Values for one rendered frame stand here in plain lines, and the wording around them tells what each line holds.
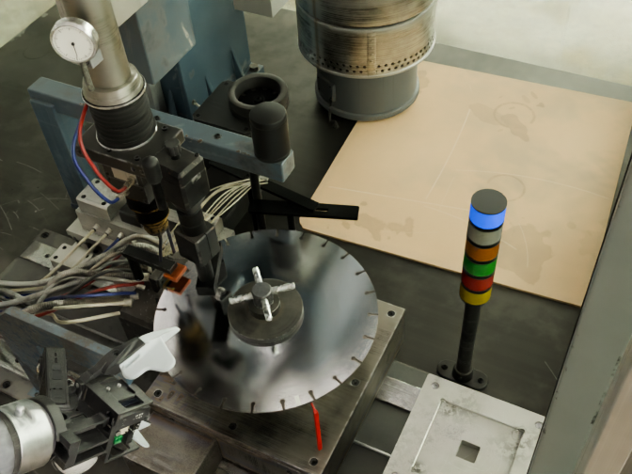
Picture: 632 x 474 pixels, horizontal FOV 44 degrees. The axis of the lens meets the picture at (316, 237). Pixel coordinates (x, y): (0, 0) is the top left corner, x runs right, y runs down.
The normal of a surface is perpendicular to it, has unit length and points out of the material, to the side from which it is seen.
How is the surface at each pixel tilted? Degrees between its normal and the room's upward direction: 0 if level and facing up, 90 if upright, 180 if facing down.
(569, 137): 0
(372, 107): 89
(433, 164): 0
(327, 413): 0
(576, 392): 90
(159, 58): 90
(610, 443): 90
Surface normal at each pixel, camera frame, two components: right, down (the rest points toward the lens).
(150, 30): 0.90, 0.29
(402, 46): 0.43, 0.65
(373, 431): -0.06, -0.67
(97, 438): 0.33, -0.88
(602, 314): -0.44, 0.69
